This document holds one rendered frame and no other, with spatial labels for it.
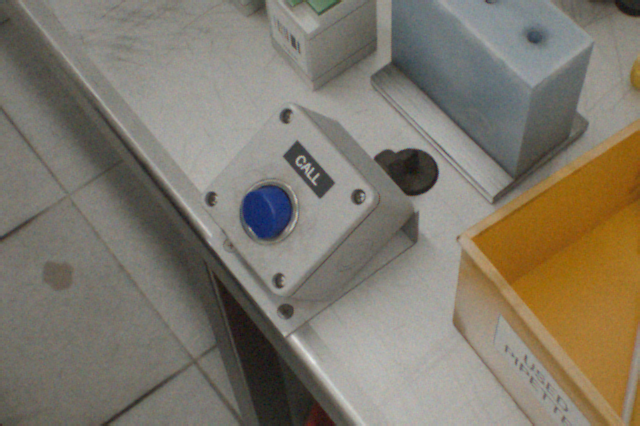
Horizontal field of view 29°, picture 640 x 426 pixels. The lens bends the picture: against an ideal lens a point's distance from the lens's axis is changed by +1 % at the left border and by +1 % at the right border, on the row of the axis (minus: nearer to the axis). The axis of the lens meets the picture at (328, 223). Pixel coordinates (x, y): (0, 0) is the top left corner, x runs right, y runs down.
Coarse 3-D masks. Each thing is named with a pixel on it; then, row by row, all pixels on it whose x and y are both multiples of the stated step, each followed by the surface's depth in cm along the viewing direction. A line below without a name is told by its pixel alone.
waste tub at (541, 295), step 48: (624, 144) 56; (528, 192) 55; (576, 192) 57; (624, 192) 62; (480, 240) 55; (528, 240) 59; (576, 240) 63; (624, 240) 63; (480, 288) 55; (528, 288) 62; (576, 288) 62; (624, 288) 62; (480, 336) 59; (528, 336) 53; (576, 336) 61; (624, 336) 61; (528, 384) 57; (576, 384) 51; (624, 384) 60
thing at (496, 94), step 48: (432, 0) 60; (480, 0) 59; (528, 0) 59; (432, 48) 63; (480, 48) 59; (528, 48) 58; (576, 48) 58; (384, 96) 68; (432, 96) 67; (480, 96) 62; (528, 96) 58; (576, 96) 62; (432, 144) 67; (480, 144) 66; (528, 144) 62; (480, 192) 66
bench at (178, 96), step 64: (0, 0) 75; (64, 0) 73; (128, 0) 72; (192, 0) 72; (384, 0) 72; (576, 0) 71; (64, 64) 71; (128, 64) 70; (192, 64) 70; (256, 64) 70; (384, 64) 70; (128, 128) 69; (192, 128) 68; (256, 128) 68; (384, 128) 68; (192, 192) 67; (448, 192) 66; (512, 192) 66; (192, 256) 90; (448, 256) 64; (256, 320) 66; (320, 320) 63; (384, 320) 63; (448, 320) 63; (256, 384) 112; (320, 384) 62; (384, 384) 61; (448, 384) 61
